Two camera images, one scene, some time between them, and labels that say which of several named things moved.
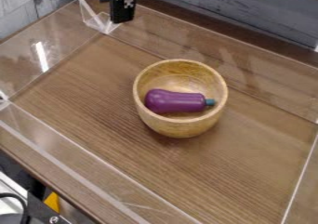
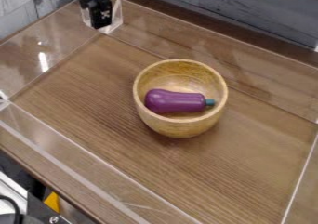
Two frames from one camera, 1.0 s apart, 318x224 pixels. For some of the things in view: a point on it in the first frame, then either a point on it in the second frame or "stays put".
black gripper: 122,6 to 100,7
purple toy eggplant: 163,101 stays put
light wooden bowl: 182,75 stays put
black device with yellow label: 47,209 stays put
